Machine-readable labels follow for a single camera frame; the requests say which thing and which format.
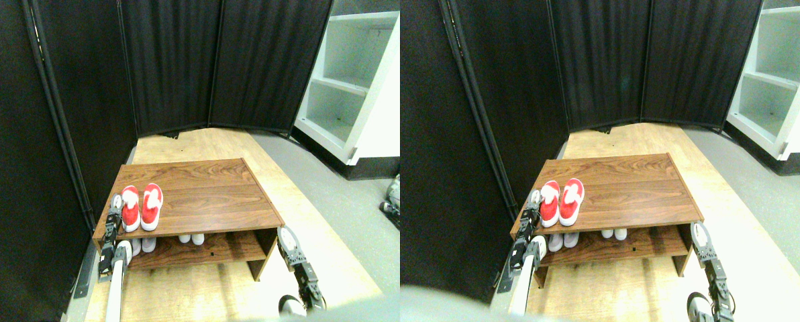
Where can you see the red shoe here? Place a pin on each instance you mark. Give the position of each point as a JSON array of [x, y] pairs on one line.
[[572, 203], [550, 208], [152, 209], [131, 213]]

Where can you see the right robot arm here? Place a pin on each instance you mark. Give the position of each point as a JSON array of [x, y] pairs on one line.
[[309, 298], [721, 298]]

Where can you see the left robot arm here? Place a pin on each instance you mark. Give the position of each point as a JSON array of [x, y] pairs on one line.
[[524, 288], [115, 292]]

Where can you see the brown shoe rack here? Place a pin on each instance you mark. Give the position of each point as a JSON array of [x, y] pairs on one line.
[[631, 191], [205, 194]]

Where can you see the black curtain stand pole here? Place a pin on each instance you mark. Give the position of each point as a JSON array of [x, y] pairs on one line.
[[477, 111], [61, 114]]

